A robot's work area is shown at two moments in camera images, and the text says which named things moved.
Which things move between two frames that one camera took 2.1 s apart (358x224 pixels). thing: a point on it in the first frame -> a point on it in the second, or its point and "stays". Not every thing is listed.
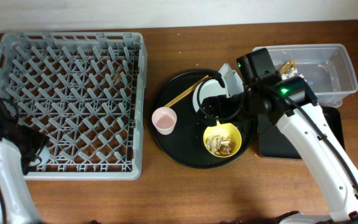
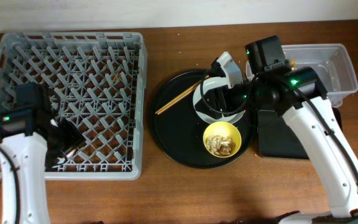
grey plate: (210, 88) stays
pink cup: (165, 119) -> (71, 153)
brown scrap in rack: (115, 78) stays
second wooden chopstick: (180, 97) stays
